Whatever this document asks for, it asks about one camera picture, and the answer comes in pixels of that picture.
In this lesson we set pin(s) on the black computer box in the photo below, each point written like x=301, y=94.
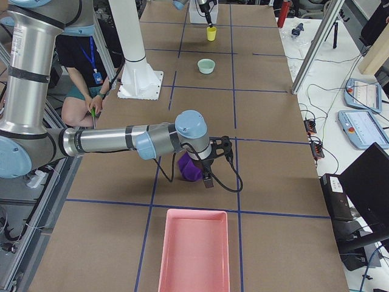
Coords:
x=335, y=198

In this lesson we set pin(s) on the mint green bowl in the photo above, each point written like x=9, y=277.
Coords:
x=206, y=65

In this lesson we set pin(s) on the seated person black shirt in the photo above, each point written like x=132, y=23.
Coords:
x=82, y=60

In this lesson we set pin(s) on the red cylinder bottle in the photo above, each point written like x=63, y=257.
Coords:
x=283, y=13

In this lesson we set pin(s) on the translucent plastic storage box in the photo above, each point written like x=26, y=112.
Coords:
x=198, y=17

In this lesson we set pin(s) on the pink plastic bin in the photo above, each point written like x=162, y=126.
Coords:
x=195, y=254

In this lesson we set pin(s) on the aluminium frame post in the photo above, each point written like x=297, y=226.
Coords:
x=323, y=29

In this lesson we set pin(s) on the far blue teach pendant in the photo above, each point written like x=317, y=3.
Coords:
x=363, y=95

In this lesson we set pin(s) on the blue teach pendant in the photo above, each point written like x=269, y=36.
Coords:
x=362, y=128
x=363, y=95

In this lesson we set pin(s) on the purple crumpled cloth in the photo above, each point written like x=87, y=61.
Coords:
x=188, y=170

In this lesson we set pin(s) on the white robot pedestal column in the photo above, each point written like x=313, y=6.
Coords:
x=139, y=80

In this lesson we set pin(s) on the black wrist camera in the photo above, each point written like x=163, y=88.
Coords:
x=221, y=146

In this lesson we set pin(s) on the black usb hub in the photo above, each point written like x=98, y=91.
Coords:
x=310, y=126

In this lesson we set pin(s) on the near blue teach pendant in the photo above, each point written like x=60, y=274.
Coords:
x=362, y=128

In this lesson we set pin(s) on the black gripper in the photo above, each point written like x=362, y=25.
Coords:
x=203, y=6
x=206, y=164

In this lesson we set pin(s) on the black monitor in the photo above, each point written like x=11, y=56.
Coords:
x=365, y=182

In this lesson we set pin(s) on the yellow plastic cup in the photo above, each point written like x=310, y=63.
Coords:
x=211, y=33

